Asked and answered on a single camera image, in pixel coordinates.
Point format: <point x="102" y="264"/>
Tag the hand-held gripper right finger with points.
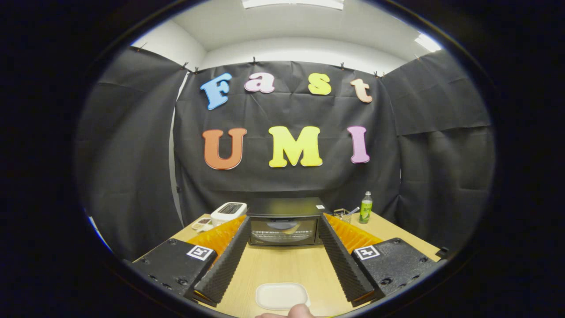
<point x="344" y="260"/>

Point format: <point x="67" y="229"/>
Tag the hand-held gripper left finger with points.
<point x="225" y="260"/>

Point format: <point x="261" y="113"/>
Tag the black toaster oven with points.
<point x="284" y="207"/>

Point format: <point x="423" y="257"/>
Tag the white pop-up toaster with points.
<point x="227" y="212"/>

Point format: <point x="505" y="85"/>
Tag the small snack tray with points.
<point x="202" y="224"/>

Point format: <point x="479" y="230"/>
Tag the striped pen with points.
<point x="354" y="210"/>

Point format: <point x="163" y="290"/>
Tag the green drink bottle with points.
<point x="366" y="211"/>

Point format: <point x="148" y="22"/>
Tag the white rectangular plate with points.
<point x="282" y="295"/>

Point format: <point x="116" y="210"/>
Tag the small ceiling light panel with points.
<point x="427" y="43"/>

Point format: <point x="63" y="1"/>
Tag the long ceiling light panel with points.
<point x="293" y="3"/>

